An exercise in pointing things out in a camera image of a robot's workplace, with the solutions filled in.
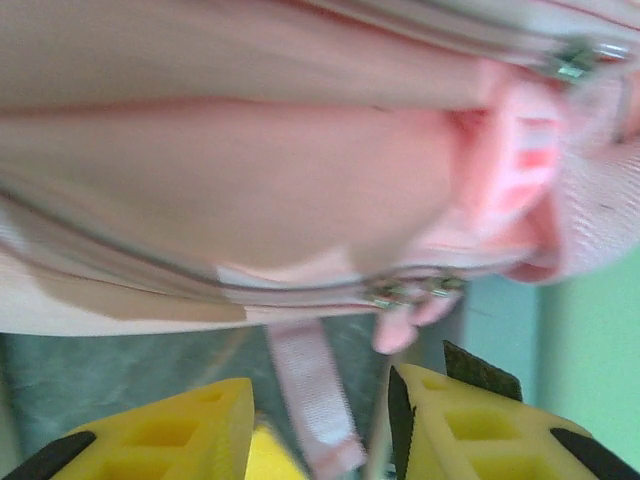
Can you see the pink backpack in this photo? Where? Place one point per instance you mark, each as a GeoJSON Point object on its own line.
{"type": "Point", "coordinates": [250, 175]}

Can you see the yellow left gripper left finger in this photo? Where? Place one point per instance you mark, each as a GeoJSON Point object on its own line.
{"type": "Point", "coordinates": [165, 440]}

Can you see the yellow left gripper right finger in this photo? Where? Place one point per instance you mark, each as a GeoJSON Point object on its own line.
{"type": "Point", "coordinates": [475, 440]}

